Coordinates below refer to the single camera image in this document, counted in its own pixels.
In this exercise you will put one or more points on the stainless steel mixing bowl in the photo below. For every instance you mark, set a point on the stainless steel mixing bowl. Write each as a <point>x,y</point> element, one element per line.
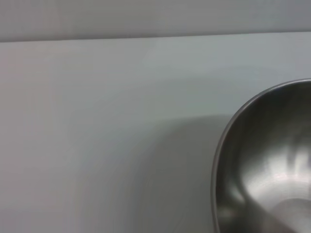
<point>267,150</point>

